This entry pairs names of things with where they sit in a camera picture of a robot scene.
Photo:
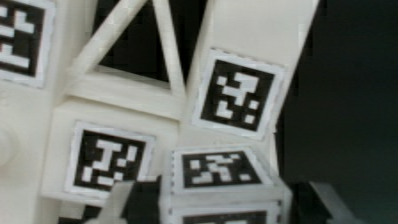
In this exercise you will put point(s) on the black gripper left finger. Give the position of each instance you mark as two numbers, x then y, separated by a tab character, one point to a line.
112	209

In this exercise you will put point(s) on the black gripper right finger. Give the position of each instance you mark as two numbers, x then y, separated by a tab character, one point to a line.
334	213

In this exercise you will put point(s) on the white chair leg peg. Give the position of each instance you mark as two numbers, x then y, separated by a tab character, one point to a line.
220	187

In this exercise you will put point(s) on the white chair backrest frame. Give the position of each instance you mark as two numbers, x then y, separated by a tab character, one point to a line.
133	76

